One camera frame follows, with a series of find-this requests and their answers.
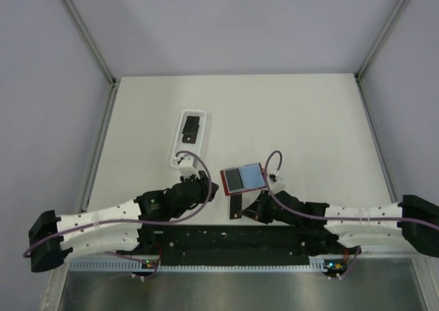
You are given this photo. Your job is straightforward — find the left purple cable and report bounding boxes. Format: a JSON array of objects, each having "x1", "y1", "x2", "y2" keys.
[{"x1": 23, "y1": 151, "x2": 212, "y2": 259}]

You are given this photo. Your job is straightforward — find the black VIP credit card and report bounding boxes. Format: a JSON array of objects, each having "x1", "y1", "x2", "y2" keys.
[{"x1": 229, "y1": 194, "x2": 242, "y2": 220}]

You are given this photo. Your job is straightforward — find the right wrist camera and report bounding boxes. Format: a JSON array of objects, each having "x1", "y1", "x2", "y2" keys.
[{"x1": 268, "y1": 174, "x2": 286, "y2": 194}]

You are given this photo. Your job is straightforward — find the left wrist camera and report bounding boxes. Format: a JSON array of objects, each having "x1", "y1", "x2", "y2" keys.
[{"x1": 174, "y1": 154, "x2": 198, "y2": 178}]

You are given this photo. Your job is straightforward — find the white cable duct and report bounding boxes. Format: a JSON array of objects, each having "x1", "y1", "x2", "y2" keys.
[{"x1": 68, "y1": 257, "x2": 346, "y2": 275}]

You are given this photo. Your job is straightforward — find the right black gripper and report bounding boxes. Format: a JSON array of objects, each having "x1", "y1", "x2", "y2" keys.
[{"x1": 241, "y1": 189, "x2": 301, "y2": 227}]

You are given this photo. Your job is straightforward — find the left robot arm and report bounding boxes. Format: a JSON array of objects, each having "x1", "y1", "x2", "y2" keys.
[{"x1": 23, "y1": 171, "x2": 219, "y2": 273}]

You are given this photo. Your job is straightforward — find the red leather card holder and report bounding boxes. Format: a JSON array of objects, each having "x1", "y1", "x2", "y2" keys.
[{"x1": 220, "y1": 163, "x2": 265, "y2": 196}]

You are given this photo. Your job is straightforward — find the left aluminium frame post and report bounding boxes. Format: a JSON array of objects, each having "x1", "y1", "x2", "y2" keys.
[{"x1": 60, "y1": 0, "x2": 117, "y2": 86}]

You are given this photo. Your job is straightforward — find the right aluminium frame post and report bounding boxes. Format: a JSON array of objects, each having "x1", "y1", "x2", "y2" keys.
[{"x1": 355, "y1": 0, "x2": 421, "y2": 82}]

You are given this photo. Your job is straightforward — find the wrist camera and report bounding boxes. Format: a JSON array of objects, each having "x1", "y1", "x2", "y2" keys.
[
  {"x1": 174, "y1": 154, "x2": 198, "y2": 178},
  {"x1": 268, "y1": 174, "x2": 286, "y2": 194}
]

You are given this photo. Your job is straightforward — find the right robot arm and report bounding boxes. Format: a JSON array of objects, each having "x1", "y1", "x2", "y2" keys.
[{"x1": 242, "y1": 190, "x2": 438, "y2": 257}]

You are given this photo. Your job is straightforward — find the aluminium frame post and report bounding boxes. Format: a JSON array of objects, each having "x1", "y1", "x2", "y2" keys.
[
  {"x1": 60, "y1": 0, "x2": 117, "y2": 86},
  {"x1": 355, "y1": 0, "x2": 421, "y2": 82}
]

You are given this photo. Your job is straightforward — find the white plastic tray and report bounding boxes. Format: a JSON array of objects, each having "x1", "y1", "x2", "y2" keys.
[{"x1": 169, "y1": 109, "x2": 208, "y2": 168}]

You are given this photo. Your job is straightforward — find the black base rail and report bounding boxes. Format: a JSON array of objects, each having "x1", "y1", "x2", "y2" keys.
[{"x1": 132, "y1": 225, "x2": 345, "y2": 266}]

